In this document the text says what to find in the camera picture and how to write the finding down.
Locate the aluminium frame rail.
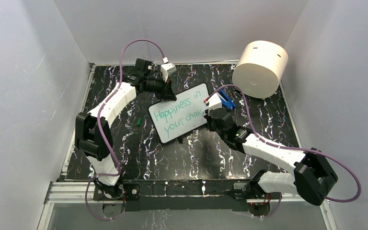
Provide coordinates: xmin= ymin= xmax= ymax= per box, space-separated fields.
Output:
xmin=38 ymin=179 xmax=337 ymax=230

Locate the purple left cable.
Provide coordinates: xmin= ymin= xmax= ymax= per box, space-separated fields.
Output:
xmin=85 ymin=39 xmax=170 ymax=222

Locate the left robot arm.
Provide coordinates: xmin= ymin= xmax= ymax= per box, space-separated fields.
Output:
xmin=74 ymin=58 xmax=176 ymax=199

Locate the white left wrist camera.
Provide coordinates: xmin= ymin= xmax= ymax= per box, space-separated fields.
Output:
xmin=161 ymin=57 xmax=177 ymax=82

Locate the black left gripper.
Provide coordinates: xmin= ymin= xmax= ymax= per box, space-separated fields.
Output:
xmin=145 ymin=75 xmax=177 ymax=103

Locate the green marker cap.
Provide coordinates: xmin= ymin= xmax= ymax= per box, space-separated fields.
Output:
xmin=137 ymin=118 xmax=142 ymax=127

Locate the white whiteboard black frame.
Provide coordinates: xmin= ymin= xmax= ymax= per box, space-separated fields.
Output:
xmin=148 ymin=83 xmax=209 ymax=144

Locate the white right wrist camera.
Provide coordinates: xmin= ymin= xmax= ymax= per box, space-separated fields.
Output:
xmin=204 ymin=93 xmax=222 ymax=115

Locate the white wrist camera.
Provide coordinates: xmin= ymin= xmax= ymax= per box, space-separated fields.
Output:
xmin=204 ymin=93 xmax=222 ymax=115
xmin=161 ymin=57 xmax=177 ymax=82

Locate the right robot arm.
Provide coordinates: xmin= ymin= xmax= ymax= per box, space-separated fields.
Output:
xmin=204 ymin=108 xmax=338 ymax=206

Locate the cream cylindrical container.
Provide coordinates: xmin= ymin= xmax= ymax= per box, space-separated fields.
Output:
xmin=232 ymin=40 xmax=288 ymax=99

